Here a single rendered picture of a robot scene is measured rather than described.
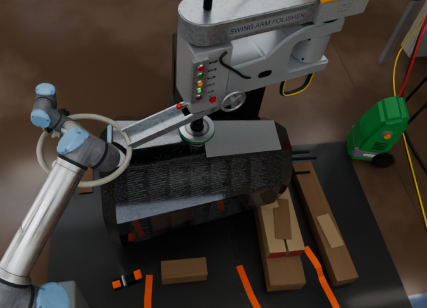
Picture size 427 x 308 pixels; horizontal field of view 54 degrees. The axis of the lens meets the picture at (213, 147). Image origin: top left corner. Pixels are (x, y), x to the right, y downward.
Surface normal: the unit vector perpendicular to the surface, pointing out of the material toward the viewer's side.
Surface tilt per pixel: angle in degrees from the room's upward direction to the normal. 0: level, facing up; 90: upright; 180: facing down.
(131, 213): 45
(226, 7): 0
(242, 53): 4
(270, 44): 40
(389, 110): 33
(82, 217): 0
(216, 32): 90
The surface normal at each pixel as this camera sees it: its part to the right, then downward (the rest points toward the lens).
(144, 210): 0.19, 0.16
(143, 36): 0.09, -0.58
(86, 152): 0.63, 0.18
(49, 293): 0.81, -0.44
